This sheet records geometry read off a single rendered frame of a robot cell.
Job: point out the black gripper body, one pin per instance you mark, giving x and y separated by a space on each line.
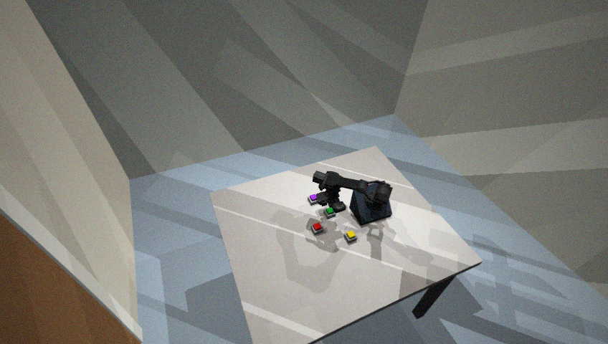
337 205

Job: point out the purple button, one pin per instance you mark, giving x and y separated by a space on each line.
312 199

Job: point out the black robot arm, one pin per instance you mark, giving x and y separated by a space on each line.
333 181

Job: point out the green button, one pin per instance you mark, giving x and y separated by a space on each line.
329 213

